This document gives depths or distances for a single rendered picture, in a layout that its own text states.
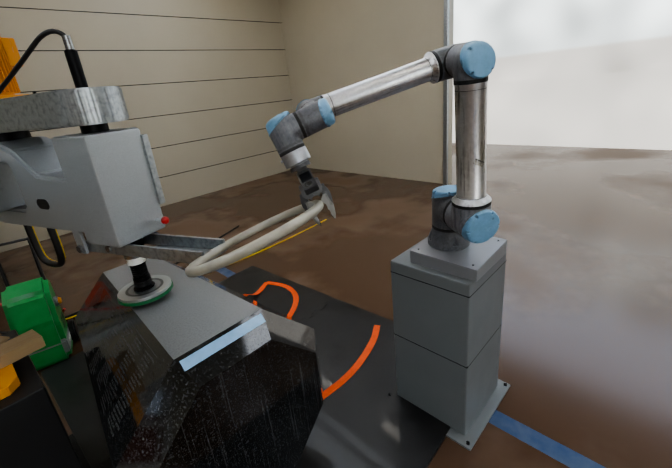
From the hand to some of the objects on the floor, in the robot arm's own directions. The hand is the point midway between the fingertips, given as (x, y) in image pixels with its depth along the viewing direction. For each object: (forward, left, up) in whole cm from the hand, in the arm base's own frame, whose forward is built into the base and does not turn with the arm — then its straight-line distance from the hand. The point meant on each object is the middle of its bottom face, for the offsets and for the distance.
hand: (326, 219), depth 120 cm
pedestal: (+118, -98, -122) cm, 196 cm away
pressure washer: (+79, -229, -127) cm, 274 cm away
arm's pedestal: (-62, +13, -128) cm, 143 cm away
